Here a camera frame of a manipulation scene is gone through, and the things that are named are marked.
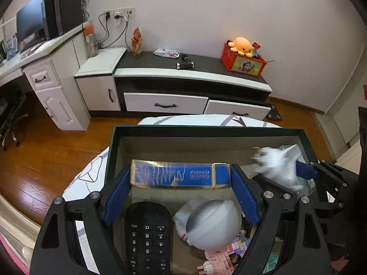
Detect black remote control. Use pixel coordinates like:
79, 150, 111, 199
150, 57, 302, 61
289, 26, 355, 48
124, 202, 173, 275

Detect blue gold rectangular box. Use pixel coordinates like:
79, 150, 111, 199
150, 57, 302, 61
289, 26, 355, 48
130, 159, 231, 189

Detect clear dental flossers box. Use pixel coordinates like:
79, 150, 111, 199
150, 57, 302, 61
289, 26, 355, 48
296, 154, 315, 197

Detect pink white block toy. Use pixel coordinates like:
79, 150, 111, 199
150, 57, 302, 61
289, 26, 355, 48
197, 237, 251, 275

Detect white round-head figurine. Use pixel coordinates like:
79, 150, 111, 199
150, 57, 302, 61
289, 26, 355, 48
173, 195, 242, 251

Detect pink storage box tray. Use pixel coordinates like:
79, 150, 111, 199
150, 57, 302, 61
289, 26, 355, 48
103, 124, 328, 275

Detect black floor scale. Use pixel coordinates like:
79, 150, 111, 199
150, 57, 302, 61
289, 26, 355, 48
266, 104, 282, 121

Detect black office chair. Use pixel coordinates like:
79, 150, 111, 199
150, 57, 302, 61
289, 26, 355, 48
1, 82, 29, 151

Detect red printed storage box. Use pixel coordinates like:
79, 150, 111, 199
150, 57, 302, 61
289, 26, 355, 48
220, 44, 267, 78

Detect white side cabinet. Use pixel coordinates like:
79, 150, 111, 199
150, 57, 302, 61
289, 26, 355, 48
74, 47, 126, 111

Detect black white TV stand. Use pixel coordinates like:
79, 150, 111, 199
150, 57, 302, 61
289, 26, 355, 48
114, 53, 272, 120

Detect white desk with drawers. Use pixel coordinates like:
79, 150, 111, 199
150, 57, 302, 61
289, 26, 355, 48
1, 25, 90, 131

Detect orange octopus plush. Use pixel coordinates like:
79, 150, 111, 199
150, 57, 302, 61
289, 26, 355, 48
227, 37, 253, 58

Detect orange cap water bottle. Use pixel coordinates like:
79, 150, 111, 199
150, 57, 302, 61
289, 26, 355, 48
83, 24, 99, 57

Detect small black device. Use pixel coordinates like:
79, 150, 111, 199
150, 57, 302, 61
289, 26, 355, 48
176, 53, 195, 70

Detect crumpled white packet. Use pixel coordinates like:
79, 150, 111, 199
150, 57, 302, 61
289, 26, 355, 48
153, 48, 180, 58

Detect black computer monitor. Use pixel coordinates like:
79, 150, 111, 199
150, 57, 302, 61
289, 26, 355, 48
16, 0, 44, 42

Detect black computer tower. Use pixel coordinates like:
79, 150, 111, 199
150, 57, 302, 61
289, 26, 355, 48
41, 0, 83, 40

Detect white wall power strip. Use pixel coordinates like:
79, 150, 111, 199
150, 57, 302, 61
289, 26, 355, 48
103, 6, 136, 19

